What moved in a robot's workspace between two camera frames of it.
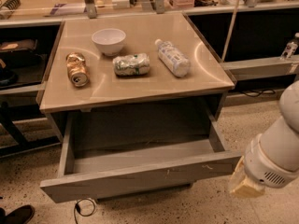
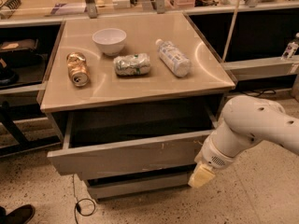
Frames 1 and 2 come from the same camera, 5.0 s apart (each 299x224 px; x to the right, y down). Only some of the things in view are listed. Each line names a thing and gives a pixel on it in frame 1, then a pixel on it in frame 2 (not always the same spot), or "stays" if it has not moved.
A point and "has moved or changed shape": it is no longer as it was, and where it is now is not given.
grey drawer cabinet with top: x=140 y=95 stays
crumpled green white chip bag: x=132 y=64 stays
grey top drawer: x=105 y=152 has moved or changed shape
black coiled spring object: x=13 y=3 stays
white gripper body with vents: x=261 y=168 to x=212 y=156
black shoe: x=20 y=216 stays
